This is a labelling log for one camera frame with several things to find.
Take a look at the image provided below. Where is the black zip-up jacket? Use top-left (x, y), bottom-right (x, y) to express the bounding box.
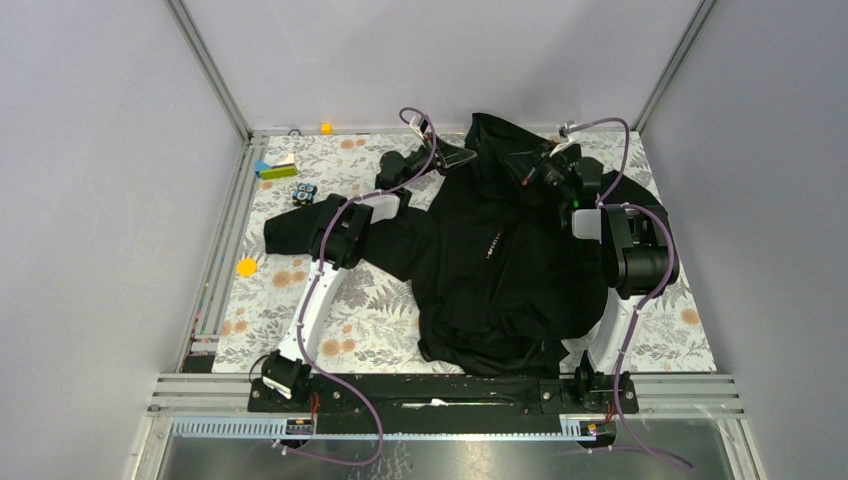
top-left (264, 113), bottom-right (659, 376)

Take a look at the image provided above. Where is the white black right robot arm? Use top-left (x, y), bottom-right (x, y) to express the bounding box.
top-left (505, 143), bottom-right (679, 414)

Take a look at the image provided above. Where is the aluminium corner frame post left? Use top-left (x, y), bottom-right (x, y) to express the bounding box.
top-left (164, 0), bottom-right (252, 142)

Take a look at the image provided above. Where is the aluminium corner frame post right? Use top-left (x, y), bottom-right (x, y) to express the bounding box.
top-left (633, 0), bottom-right (720, 134)

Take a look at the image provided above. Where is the yellow round disc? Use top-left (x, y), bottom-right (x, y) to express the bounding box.
top-left (236, 258), bottom-right (258, 277)

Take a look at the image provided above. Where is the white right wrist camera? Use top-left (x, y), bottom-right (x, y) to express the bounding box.
top-left (548, 122), bottom-right (585, 157)

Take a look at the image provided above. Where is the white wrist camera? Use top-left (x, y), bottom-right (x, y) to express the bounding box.
top-left (548, 122), bottom-right (585, 157)
top-left (408, 115), bottom-right (433, 143)

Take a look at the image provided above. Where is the green purple toy block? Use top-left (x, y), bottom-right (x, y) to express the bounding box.
top-left (254, 153), bottom-right (298, 180)

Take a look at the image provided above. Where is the aluminium front rail frame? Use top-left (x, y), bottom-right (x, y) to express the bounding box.
top-left (148, 373), bottom-right (764, 479)

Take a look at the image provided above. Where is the aluminium corner frame post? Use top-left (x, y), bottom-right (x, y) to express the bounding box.
top-left (633, 0), bottom-right (720, 134)
top-left (164, 0), bottom-right (252, 142)

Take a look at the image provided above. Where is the small black blue toy car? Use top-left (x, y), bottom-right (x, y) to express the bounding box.
top-left (292, 182), bottom-right (318, 207)

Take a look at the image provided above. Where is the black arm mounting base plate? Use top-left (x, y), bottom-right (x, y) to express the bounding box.
top-left (247, 374), bottom-right (615, 436)

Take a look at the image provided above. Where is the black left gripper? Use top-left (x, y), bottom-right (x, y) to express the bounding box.
top-left (398, 132), bottom-right (475, 186)

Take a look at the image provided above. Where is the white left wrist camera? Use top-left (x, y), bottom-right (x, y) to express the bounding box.
top-left (408, 115), bottom-right (433, 143)

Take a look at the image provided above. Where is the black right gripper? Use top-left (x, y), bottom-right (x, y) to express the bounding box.
top-left (503, 141), bottom-right (575, 203)

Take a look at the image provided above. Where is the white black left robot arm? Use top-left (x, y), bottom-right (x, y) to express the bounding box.
top-left (261, 136), bottom-right (477, 411)

